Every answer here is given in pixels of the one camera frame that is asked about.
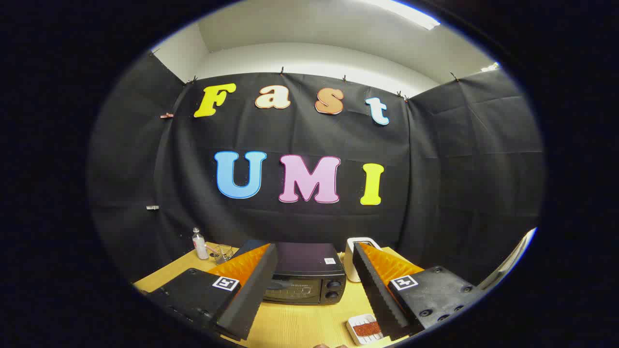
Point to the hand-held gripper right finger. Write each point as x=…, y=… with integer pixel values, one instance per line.
x=378, y=295

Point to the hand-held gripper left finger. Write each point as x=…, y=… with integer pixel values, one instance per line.
x=251, y=295

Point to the reddish brown meat slice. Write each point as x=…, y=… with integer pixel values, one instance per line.
x=367, y=329

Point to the black toaster oven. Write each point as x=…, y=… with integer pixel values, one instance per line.
x=309, y=266

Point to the white pop-up toaster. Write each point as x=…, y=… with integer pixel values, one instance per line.
x=349, y=266

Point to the white ribbed tray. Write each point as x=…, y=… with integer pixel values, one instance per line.
x=357, y=319

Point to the pink stick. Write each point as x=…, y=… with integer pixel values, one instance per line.
x=212, y=248

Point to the clear plastic bottle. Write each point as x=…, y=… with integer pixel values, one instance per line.
x=199, y=246

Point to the black backdrop cloth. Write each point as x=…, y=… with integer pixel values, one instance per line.
x=435, y=193

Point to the ceiling light panel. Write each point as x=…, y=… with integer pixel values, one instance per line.
x=411, y=13

